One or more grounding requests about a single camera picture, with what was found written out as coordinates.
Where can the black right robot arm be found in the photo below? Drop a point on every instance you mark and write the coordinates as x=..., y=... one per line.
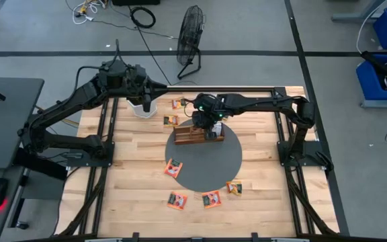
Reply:
x=264, y=102

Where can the white orange tea packet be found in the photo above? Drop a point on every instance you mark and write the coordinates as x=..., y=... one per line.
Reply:
x=218, y=129

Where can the black desk base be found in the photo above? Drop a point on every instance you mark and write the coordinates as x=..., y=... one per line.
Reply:
x=39, y=164

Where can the brown wooden tea organizer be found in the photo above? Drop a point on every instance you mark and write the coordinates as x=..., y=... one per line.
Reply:
x=186, y=139

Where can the black computer case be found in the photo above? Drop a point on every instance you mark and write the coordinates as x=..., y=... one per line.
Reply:
x=134, y=2

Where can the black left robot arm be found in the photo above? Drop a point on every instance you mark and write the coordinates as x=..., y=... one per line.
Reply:
x=62, y=104

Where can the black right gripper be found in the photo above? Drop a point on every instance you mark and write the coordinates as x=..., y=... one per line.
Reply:
x=210, y=112

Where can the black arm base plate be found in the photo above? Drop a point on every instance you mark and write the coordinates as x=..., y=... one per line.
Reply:
x=311, y=158
x=79, y=161

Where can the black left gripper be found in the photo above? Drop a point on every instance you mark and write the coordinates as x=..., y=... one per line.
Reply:
x=138, y=82

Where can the black bar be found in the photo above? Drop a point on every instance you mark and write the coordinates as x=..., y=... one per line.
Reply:
x=378, y=65

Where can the orange snack packet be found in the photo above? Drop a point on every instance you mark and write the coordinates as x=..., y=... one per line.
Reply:
x=179, y=103
x=234, y=188
x=170, y=120

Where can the black floor fan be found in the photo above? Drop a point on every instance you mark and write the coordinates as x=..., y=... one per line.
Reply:
x=189, y=37

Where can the black desk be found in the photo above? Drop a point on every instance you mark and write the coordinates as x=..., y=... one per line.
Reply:
x=2, y=124

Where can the white hexagonal plant pot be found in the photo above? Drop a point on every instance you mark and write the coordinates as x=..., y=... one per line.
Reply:
x=139, y=112

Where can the grey round placemat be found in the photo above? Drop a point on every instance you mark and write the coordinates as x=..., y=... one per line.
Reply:
x=210, y=164

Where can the red orange tea packet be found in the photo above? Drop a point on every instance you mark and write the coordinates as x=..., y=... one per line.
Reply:
x=173, y=168
x=177, y=201
x=211, y=199

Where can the blue bin with black parts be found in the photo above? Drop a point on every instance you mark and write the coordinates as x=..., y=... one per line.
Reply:
x=368, y=84

